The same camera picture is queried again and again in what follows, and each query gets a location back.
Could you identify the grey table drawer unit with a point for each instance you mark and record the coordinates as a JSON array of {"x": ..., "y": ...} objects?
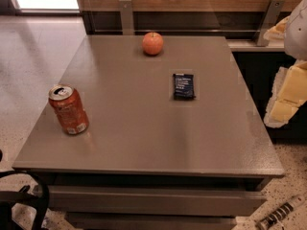
[{"x": 115, "y": 202}]

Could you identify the red apple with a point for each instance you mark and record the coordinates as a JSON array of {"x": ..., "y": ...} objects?
[{"x": 152, "y": 43}]

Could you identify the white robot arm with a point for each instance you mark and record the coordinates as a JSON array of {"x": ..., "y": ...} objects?
[{"x": 295, "y": 38}]

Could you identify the metal bracket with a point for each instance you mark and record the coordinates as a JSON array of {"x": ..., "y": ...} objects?
[
  {"x": 126, "y": 14},
  {"x": 269, "y": 19}
]

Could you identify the left metal bracket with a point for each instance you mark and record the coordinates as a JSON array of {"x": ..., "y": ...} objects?
[{"x": 126, "y": 14}]

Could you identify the dark blue snack packet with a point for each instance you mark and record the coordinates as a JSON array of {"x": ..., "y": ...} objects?
[{"x": 184, "y": 87}]

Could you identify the orange soda can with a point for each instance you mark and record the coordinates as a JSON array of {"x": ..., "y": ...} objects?
[{"x": 68, "y": 107}]

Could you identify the black chair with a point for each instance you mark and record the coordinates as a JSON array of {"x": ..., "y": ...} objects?
[{"x": 9, "y": 198}]

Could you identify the black white striped tool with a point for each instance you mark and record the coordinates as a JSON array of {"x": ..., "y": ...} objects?
[{"x": 280, "y": 213}]

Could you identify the right metal bracket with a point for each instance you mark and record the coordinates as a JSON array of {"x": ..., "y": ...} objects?
[{"x": 269, "y": 19}]

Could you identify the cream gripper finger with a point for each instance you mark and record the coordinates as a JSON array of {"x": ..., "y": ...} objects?
[
  {"x": 277, "y": 32},
  {"x": 289, "y": 93}
]

